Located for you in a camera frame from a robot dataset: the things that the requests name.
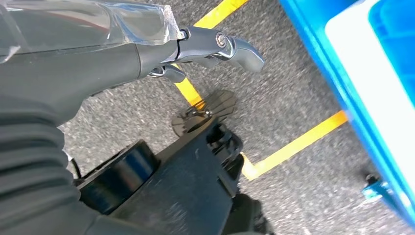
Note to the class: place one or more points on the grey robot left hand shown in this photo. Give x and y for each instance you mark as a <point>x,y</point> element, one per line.
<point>97,71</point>

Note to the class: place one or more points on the blue metal shelf rack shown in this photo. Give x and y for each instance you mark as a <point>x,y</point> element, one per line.
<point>321,48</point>

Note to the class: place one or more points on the clear plastic film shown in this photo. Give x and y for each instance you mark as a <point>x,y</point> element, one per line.
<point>81,22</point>

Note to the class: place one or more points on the black cylindrical joint housing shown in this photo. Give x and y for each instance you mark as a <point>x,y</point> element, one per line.
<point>123,175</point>

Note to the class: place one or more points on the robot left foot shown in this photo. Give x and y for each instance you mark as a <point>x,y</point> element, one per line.
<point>220,103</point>

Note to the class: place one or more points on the blue plastic tray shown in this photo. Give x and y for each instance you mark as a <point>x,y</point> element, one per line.
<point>398,39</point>

